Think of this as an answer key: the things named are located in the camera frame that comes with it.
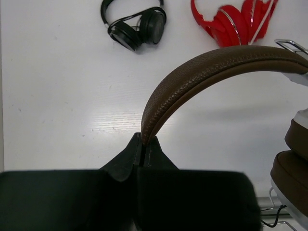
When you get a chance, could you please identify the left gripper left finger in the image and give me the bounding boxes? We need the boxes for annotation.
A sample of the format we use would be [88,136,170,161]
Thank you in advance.
[0,133,141,231]

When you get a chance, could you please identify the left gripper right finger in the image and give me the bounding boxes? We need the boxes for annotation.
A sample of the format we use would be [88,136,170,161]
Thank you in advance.
[136,138,261,231]

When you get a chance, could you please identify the thin black headphone cable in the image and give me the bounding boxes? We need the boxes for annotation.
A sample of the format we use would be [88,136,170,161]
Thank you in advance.
[259,204,289,228]

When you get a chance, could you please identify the brown silver headphones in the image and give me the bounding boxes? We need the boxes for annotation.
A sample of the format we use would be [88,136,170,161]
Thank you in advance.
[141,39,308,228]

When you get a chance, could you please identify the left black headphones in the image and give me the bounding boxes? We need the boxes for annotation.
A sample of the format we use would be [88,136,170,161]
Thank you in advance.
[100,0,167,51]

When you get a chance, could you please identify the red headphones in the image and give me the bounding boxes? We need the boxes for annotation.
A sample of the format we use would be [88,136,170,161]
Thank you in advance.
[191,0,278,48]

